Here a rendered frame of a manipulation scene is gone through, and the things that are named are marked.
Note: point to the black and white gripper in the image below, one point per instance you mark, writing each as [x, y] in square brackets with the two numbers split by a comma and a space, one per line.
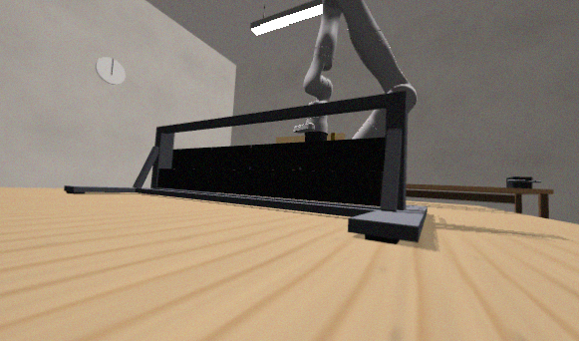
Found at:
[315, 129]

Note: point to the black metal rack frame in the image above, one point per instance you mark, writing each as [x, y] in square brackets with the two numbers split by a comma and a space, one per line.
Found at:
[341, 171]

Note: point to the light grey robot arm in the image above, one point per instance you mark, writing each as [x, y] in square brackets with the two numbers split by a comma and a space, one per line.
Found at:
[372, 48]

